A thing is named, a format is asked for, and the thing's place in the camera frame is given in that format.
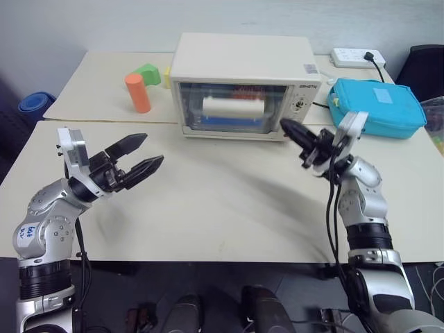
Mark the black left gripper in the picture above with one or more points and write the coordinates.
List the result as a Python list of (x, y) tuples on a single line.
[(104, 170)]

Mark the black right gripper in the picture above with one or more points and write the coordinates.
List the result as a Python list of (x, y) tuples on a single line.
[(320, 150)]

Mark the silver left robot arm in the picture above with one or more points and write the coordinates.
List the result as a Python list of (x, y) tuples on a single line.
[(52, 208)]

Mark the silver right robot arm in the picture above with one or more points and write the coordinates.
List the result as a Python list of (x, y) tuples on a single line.
[(364, 208)]

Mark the toaster oven control knob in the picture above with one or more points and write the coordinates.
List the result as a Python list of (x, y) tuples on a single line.
[(300, 105)]

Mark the glass toaster oven door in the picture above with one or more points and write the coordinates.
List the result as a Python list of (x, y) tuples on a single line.
[(229, 123)]

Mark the teal food container bag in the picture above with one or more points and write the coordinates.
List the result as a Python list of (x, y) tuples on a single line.
[(378, 107)]

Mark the cream toaster oven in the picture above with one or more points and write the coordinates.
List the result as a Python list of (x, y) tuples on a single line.
[(243, 55)]

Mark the orange cylinder block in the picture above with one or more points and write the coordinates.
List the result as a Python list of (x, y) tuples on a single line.
[(138, 93)]

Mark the green arch block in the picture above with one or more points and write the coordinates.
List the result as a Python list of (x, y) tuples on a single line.
[(151, 74)]

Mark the yellow block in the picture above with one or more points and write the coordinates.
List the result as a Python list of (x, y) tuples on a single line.
[(167, 78)]

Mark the white power strip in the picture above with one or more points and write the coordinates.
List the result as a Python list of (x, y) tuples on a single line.
[(350, 57)]

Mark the clear plastic bag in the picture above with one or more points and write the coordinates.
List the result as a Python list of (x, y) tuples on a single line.
[(435, 118)]

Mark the black chair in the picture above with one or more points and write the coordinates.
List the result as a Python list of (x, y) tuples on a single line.
[(421, 69)]

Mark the dark rounded shape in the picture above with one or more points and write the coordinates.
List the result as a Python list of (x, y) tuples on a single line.
[(184, 314)]

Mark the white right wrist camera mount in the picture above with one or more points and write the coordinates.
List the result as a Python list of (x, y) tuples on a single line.
[(352, 126)]

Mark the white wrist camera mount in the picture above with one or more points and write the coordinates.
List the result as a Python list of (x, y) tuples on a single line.
[(352, 126), (75, 152)]

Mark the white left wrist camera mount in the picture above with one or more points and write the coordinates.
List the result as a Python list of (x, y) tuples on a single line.
[(75, 152)]

